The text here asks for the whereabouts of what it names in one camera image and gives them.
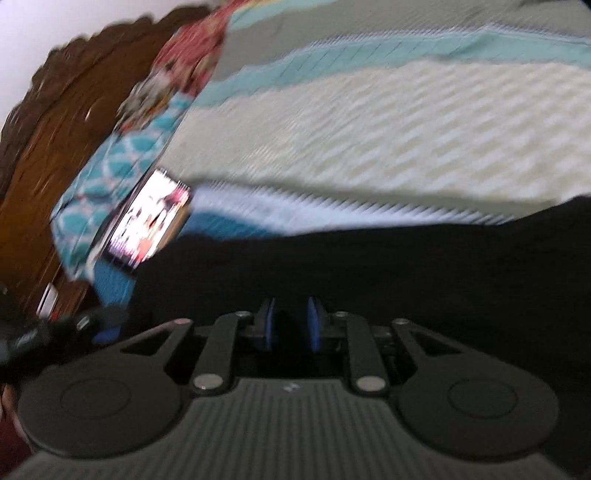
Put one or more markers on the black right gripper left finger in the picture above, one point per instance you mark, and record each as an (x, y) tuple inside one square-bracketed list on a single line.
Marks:
[(179, 357)]

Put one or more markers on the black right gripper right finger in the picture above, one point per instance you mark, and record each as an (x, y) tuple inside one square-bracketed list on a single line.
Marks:
[(379, 359)]

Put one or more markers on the black pants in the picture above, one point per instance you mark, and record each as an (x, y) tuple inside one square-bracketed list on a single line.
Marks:
[(519, 291)]

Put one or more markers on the smartphone with lit screen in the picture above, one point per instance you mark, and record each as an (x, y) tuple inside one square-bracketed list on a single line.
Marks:
[(153, 214)]

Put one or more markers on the teal white patterned pillow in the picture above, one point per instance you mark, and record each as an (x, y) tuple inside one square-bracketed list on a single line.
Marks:
[(107, 178)]

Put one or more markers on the blue patterned bedspread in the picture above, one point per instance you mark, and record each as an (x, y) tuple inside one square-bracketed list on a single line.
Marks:
[(340, 118)]

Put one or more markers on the carved wooden headboard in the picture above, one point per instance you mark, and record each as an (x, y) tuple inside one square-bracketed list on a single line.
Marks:
[(68, 111)]

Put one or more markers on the red floral cloth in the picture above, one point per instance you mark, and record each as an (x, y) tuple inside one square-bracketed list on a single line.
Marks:
[(183, 65)]

